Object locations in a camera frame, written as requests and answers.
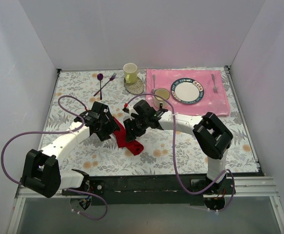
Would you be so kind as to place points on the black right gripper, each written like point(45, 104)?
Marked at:
point(132, 127)

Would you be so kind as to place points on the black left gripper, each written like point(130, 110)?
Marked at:
point(107, 125)

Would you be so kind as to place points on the red cloth napkin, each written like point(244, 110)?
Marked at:
point(133, 146)

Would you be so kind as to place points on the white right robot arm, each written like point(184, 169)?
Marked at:
point(213, 137)

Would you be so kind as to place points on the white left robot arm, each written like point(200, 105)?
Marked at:
point(42, 172)

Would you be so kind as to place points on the silver spoon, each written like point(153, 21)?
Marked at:
point(154, 84)

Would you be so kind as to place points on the speckled round coaster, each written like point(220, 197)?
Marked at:
point(135, 88)

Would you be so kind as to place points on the cream enamel mug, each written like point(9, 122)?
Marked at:
point(161, 95)

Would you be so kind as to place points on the floral tablecloth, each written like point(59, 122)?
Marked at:
point(164, 152)

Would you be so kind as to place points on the yellow ceramic mug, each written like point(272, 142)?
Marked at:
point(130, 73)

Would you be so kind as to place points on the white plate blue rim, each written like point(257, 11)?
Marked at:
point(187, 91)

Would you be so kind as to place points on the purple spoon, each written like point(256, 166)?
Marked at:
point(100, 78)

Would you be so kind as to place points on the purple fork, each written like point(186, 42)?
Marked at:
point(111, 79)

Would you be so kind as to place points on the pink placemat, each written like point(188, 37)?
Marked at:
point(211, 102)

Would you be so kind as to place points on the silver fork on placemat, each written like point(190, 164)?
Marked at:
point(215, 90)

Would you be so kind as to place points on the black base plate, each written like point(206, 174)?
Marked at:
point(152, 189)

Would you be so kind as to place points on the aluminium frame rail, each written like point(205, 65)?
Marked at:
point(254, 207)

